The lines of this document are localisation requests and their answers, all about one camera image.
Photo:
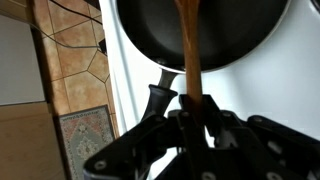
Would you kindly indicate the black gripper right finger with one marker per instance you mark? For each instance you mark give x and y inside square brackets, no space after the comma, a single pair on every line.
[263,148]

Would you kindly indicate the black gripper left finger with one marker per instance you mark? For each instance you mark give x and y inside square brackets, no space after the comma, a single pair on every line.
[131,156]

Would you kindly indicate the black frying pan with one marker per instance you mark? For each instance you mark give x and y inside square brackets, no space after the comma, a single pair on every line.
[227,31]

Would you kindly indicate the wooden spoon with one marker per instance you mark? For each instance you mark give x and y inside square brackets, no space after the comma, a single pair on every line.
[188,13]

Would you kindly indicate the patterned floor rug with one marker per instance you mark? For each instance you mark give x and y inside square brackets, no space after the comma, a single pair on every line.
[84,133]

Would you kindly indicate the white electric stove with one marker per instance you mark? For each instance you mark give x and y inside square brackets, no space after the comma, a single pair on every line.
[279,80]

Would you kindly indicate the wooden countertop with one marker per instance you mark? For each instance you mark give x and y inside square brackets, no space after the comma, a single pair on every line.
[29,149]

